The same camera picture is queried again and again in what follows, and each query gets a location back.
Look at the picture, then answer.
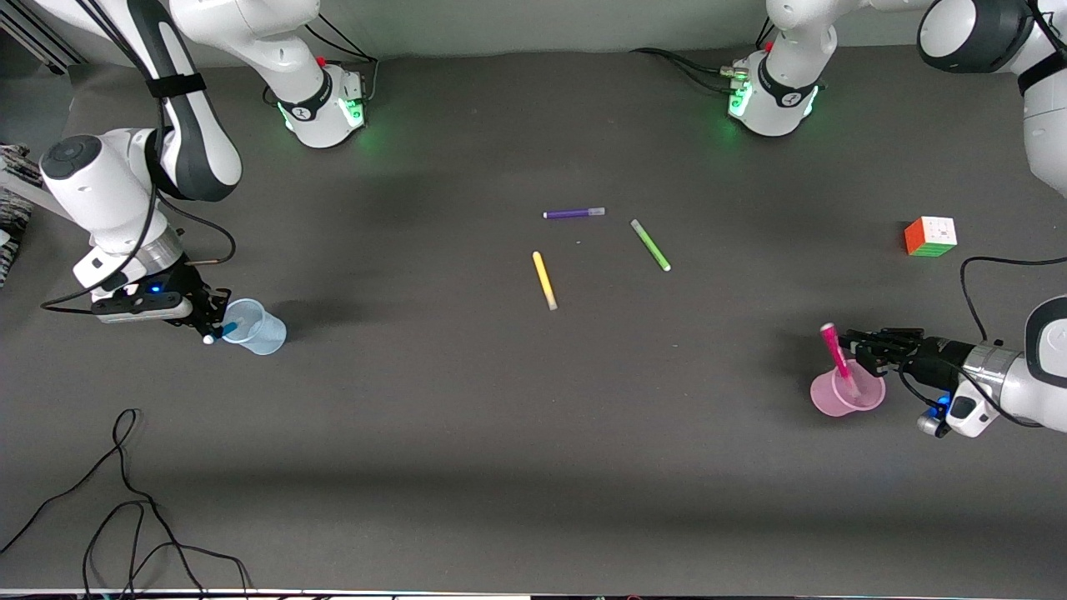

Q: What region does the pink marker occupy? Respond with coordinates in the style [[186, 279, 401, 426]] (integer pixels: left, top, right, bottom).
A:
[[820, 322, 864, 398]]

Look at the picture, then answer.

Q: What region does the blue plastic cup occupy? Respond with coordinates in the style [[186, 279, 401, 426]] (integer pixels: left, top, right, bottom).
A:
[[220, 297, 288, 357]]

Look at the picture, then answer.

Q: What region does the pink plastic cup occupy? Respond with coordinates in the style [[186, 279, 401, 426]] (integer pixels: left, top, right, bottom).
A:
[[810, 359, 887, 418]]

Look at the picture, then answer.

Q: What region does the colourful puzzle cube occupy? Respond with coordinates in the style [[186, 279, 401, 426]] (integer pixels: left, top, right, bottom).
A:
[[904, 215, 959, 258]]

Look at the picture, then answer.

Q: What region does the patterned grey cloth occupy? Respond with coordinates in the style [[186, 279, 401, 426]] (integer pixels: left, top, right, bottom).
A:
[[0, 143, 46, 289]]

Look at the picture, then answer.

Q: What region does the green marker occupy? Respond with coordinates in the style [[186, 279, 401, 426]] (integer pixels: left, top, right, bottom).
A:
[[629, 218, 672, 273]]

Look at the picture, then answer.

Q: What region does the yellow marker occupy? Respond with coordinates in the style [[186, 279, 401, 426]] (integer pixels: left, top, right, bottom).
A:
[[532, 250, 559, 312]]

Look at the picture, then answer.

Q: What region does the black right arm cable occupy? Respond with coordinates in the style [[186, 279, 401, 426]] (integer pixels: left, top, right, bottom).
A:
[[40, 196, 238, 316]]

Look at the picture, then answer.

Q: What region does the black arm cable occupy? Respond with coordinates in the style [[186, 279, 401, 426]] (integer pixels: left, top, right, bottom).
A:
[[40, 196, 238, 316], [959, 255, 1067, 344]]

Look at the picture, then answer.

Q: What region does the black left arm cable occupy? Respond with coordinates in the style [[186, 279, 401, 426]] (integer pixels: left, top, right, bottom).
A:
[[959, 255, 1067, 344]]

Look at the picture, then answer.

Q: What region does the black loose cable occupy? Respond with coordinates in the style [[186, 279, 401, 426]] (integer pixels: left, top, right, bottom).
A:
[[81, 498, 253, 600], [0, 407, 159, 556]]

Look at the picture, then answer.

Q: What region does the black base cable bundle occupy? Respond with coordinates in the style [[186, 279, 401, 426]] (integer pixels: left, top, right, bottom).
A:
[[304, 10, 381, 103], [630, 17, 780, 94]]

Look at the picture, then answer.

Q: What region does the aluminium frame rail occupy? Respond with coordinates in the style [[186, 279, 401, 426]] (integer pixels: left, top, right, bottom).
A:
[[0, 7, 86, 76]]

